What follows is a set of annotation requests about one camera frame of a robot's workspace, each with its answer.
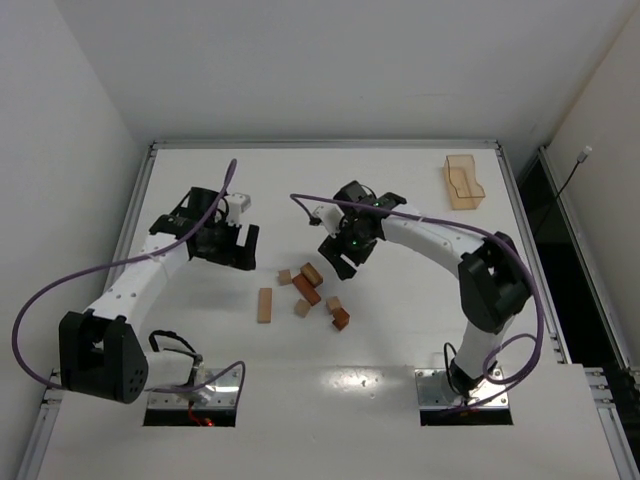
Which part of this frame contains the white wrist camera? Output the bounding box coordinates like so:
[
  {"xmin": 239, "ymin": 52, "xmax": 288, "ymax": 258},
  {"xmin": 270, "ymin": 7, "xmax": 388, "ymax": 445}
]
[
  {"xmin": 224, "ymin": 193, "xmax": 251, "ymax": 225},
  {"xmin": 311, "ymin": 205, "xmax": 343, "ymax": 238}
]

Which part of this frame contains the metal base plate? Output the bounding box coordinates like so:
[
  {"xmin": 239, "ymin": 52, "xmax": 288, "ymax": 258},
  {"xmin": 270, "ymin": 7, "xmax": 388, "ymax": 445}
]
[
  {"xmin": 414, "ymin": 368, "xmax": 510, "ymax": 412},
  {"xmin": 147, "ymin": 367, "xmax": 243, "ymax": 410}
]

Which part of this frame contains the long dark wood block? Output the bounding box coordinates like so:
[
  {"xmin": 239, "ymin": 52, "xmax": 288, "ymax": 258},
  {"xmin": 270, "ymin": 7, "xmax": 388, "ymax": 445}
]
[{"xmin": 292, "ymin": 274, "xmax": 321, "ymax": 306}]

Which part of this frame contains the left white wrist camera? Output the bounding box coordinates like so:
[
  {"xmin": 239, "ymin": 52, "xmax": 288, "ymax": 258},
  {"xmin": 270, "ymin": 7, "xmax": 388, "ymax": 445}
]
[{"xmin": 224, "ymin": 193, "xmax": 251, "ymax": 225}]

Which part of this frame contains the black wall cable with plug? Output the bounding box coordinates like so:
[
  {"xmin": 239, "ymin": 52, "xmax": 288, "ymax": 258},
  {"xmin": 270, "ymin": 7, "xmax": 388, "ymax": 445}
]
[{"xmin": 531, "ymin": 145, "xmax": 594, "ymax": 236}]

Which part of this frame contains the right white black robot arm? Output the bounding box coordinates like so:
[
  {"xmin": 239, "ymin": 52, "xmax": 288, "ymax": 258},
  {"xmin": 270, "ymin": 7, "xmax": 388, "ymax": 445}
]
[{"xmin": 310, "ymin": 181, "xmax": 531, "ymax": 401}]

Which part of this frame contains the small dark wood cube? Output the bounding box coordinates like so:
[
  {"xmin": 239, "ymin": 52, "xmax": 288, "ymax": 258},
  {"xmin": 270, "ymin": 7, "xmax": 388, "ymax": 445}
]
[{"xmin": 332, "ymin": 307, "xmax": 350, "ymax": 331}]

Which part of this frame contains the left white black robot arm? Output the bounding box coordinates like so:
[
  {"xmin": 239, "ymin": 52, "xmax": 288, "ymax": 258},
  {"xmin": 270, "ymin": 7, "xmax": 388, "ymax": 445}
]
[{"xmin": 59, "ymin": 187, "xmax": 259, "ymax": 404}]

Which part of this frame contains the small light cube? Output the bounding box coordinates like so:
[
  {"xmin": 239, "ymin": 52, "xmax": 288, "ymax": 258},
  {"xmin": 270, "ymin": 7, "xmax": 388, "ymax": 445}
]
[
  {"xmin": 278, "ymin": 269, "xmax": 292, "ymax": 286},
  {"xmin": 326, "ymin": 296, "xmax": 342, "ymax": 314},
  {"xmin": 294, "ymin": 299, "xmax": 312, "ymax": 318}
]

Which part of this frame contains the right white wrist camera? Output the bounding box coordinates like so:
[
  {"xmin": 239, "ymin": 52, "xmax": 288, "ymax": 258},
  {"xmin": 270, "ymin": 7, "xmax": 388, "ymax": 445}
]
[{"xmin": 311, "ymin": 205, "xmax": 343, "ymax": 238}]

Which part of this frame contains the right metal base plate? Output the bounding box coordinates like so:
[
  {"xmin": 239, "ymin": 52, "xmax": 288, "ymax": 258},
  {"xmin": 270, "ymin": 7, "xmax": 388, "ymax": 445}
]
[{"xmin": 414, "ymin": 368, "xmax": 510, "ymax": 412}]

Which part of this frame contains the transparent orange plastic tray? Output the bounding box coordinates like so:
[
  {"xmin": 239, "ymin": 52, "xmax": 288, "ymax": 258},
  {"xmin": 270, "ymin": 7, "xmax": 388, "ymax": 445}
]
[{"xmin": 442, "ymin": 154, "xmax": 486, "ymax": 210}]

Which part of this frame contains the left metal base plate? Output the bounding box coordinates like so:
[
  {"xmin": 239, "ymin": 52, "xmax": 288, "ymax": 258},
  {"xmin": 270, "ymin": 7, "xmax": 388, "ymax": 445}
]
[{"xmin": 147, "ymin": 367, "xmax": 243, "ymax": 410}]

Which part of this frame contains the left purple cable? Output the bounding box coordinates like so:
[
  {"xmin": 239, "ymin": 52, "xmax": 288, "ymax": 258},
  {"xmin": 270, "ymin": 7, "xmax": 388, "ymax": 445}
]
[{"xmin": 11, "ymin": 158, "xmax": 247, "ymax": 396}]

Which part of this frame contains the aluminium table frame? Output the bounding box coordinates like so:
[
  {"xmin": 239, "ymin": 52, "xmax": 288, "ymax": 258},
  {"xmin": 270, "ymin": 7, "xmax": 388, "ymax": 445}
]
[{"xmin": 38, "ymin": 141, "xmax": 639, "ymax": 479}]

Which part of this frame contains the long light wood block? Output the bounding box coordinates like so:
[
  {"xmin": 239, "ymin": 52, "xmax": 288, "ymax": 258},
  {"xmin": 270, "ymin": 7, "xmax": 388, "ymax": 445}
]
[{"xmin": 257, "ymin": 288, "xmax": 273, "ymax": 324}]

